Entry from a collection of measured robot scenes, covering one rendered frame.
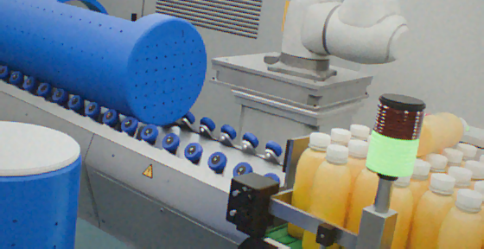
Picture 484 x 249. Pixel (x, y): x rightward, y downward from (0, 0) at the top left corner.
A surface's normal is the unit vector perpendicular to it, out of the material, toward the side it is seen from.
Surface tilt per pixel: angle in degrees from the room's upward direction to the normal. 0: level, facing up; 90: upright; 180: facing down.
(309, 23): 88
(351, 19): 83
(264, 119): 90
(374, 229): 90
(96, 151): 71
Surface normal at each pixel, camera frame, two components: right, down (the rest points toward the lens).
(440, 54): -0.56, 0.12
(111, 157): -0.57, -0.23
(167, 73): 0.75, 0.25
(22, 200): 0.56, 0.27
